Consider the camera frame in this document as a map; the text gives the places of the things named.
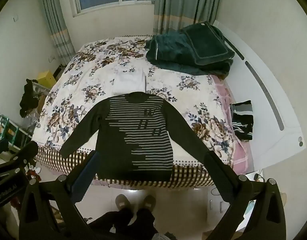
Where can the white headboard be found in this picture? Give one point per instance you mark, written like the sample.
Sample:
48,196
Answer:
256,110

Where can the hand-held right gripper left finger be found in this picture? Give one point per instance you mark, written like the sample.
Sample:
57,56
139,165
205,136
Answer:
86,170

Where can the dark striped sweater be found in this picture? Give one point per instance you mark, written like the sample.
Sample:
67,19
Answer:
143,140

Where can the black cloth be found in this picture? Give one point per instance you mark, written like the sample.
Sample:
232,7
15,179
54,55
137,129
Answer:
28,97

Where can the black white striped garment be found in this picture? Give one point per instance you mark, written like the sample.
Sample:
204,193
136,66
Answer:
242,120

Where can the yellow box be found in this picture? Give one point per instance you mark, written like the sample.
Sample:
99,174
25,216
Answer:
46,79

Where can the white wall socket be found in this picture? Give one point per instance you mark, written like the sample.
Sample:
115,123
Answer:
51,59
16,18

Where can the white folded cloth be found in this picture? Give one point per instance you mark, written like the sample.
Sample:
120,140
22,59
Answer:
128,82

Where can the floral bed sheet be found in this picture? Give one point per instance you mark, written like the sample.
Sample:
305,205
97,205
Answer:
93,62

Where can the green storage crate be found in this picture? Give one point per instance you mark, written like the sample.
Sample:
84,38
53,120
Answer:
8,130

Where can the green striped curtain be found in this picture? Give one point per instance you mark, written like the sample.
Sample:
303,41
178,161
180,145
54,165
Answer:
186,2
56,17

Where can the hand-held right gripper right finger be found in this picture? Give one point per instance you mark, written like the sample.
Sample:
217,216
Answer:
214,171

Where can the grey slipper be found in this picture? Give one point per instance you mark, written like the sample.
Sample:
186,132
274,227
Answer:
122,201
149,201

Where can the pink bed sheet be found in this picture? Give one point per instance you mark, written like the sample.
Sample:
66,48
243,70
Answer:
239,155

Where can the dark green plush blanket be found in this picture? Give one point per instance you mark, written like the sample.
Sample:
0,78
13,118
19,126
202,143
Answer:
173,55

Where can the dark green trimmed cushion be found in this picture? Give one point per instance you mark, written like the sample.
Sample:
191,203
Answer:
208,42

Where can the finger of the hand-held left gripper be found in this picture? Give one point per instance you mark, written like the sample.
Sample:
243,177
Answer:
21,156
0,146

